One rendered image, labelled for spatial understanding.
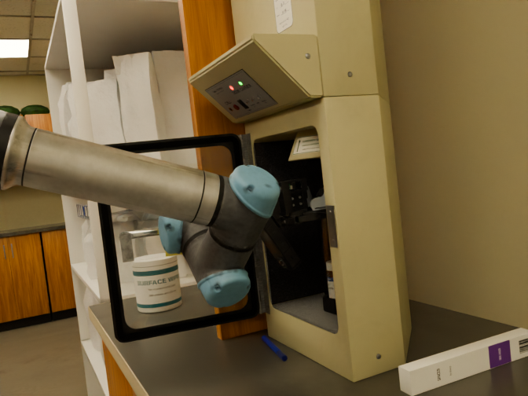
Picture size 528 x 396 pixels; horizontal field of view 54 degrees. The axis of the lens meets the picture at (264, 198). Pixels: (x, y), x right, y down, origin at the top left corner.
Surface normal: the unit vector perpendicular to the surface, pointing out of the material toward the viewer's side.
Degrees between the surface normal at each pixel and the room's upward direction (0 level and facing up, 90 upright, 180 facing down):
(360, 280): 90
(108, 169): 83
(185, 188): 83
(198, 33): 90
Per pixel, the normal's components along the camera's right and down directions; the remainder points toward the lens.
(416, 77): -0.89, 0.12
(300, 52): 0.44, 0.00
